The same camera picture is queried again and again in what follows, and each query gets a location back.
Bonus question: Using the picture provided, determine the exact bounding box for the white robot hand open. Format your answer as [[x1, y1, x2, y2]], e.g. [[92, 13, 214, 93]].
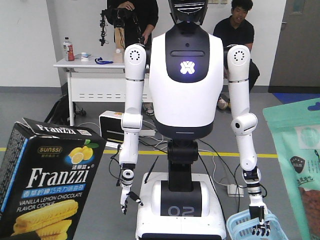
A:
[[120, 184, 145, 215]]

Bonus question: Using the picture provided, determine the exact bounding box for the white robot hand holding basket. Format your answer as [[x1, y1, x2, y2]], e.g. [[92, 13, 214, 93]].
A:
[[249, 195, 271, 237]]

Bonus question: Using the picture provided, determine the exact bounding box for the black Franzzi cookie box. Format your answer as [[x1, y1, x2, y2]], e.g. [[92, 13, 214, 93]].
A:
[[0, 118, 106, 240]]

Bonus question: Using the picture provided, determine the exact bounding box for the teal goji berry bag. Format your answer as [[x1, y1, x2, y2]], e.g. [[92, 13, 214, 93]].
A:
[[263, 98, 320, 240]]

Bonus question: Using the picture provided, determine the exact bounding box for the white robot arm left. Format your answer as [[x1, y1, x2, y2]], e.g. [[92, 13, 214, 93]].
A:
[[119, 43, 147, 187]]

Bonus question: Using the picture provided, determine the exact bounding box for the light blue plastic basket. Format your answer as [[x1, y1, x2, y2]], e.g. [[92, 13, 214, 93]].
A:
[[226, 209, 288, 240]]

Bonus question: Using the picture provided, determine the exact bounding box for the white folding table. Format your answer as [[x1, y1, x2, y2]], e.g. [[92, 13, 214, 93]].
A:
[[53, 56, 152, 126]]

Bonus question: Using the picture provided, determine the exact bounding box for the white humanoid robot body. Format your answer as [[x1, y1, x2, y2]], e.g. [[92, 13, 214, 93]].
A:
[[135, 0, 226, 240]]

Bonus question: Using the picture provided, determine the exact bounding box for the standing person in black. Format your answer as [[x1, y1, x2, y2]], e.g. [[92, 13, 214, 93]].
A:
[[106, 0, 160, 117]]

